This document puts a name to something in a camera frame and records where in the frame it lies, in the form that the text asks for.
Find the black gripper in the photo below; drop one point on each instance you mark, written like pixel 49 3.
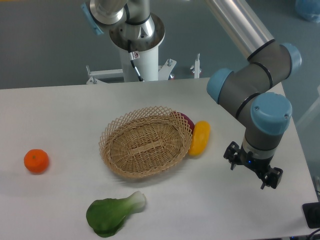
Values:
pixel 271 176

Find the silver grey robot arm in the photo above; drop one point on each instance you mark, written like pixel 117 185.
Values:
pixel 244 94

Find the green bok choy vegetable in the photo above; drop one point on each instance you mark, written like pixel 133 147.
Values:
pixel 107 216

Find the yellow mango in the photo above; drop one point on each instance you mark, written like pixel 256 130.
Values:
pixel 200 138

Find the dark red sweet potato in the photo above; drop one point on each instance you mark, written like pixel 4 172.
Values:
pixel 189 121

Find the black device at table edge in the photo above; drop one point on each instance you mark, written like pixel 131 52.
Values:
pixel 312 214

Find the woven wicker basket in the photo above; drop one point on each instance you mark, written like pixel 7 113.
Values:
pixel 145 142

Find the blue plastic bag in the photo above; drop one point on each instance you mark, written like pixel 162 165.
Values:
pixel 308 9

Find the orange tangerine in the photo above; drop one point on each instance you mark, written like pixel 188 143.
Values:
pixel 36 161

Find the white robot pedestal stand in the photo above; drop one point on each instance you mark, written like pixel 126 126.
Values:
pixel 138 47

